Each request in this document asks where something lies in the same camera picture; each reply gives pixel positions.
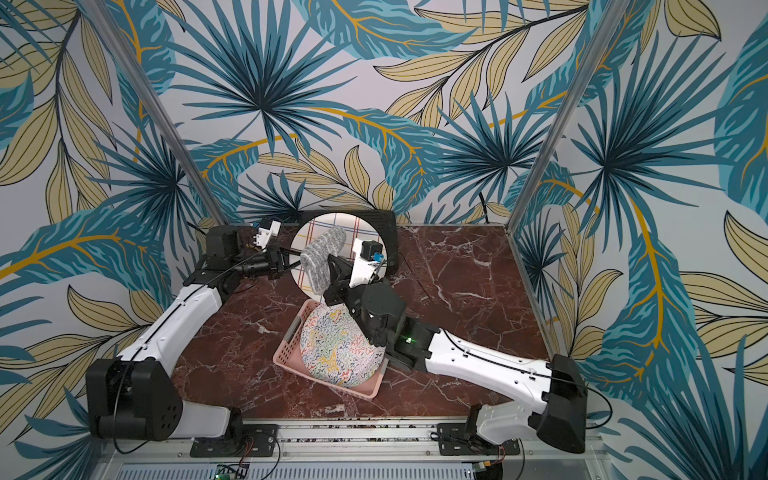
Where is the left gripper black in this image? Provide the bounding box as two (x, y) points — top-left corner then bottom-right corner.
(229, 242), (308, 279)

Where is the grey dish cloth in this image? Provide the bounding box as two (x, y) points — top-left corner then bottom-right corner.
(300, 226), (346, 295)

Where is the plaid striped white plate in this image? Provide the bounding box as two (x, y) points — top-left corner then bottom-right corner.
(290, 212), (389, 301)

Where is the colourful squiggle pattern plate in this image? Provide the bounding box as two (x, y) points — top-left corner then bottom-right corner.
(300, 304), (384, 388)

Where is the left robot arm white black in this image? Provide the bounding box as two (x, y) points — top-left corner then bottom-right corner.
(85, 221), (295, 446)

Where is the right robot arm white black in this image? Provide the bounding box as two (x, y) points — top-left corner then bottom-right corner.
(324, 255), (588, 454)

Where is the black tool case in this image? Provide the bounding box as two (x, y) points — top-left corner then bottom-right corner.
(299, 208), (400, 277)

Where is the pink plastic basket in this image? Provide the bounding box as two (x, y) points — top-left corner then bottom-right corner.
(273, 299), (388, 400)

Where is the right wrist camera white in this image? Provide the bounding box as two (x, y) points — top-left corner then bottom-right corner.
(352, 238), (386, 285)

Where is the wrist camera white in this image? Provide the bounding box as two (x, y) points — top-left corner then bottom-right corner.
(252, 220), (282, 250)
(352, 238), (386, 285)

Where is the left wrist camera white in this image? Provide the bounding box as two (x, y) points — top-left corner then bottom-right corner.
(252, 220), (282, 250)

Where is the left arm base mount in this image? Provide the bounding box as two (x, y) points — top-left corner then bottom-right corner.
(190, 424), (279, 458)

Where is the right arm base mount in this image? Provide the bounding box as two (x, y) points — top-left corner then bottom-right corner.
(430, 422), (521, 458)

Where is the aluminium front rail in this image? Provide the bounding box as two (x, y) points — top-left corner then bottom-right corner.
(92, 417), (618, 479)

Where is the left aluminium frame post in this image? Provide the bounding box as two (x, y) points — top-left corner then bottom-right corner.
(81, 0), (228, 225)

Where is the aluminium frame post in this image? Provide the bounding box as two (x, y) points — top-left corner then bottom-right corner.
(506, 0), (629, 240)
(81, 0), (228, 225)

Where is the right aluminium frame post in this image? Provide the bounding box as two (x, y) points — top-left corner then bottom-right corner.
(506, 0), (629, 240)

